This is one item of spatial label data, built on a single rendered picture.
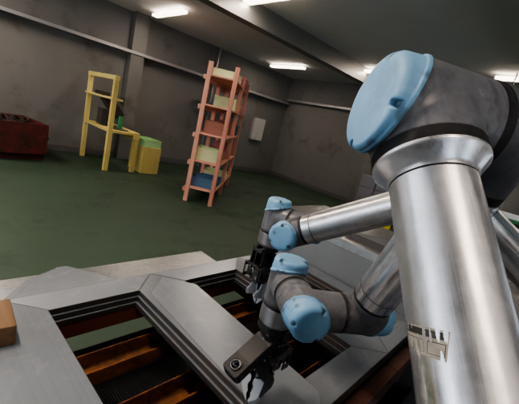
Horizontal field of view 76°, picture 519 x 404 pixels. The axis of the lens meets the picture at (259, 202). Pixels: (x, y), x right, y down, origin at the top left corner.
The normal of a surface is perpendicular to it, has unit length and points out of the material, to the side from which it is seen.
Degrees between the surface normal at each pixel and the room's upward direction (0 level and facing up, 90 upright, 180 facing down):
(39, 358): 0
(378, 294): 107
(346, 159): 90
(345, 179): 90
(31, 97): 90
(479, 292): 55
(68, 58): 90
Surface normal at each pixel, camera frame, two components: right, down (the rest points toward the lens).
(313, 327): 0.20, 0.26
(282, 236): -0.48, 0.08
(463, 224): -0.09, -0.43
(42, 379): 0.23, -0.95
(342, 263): -0.67, 0.00
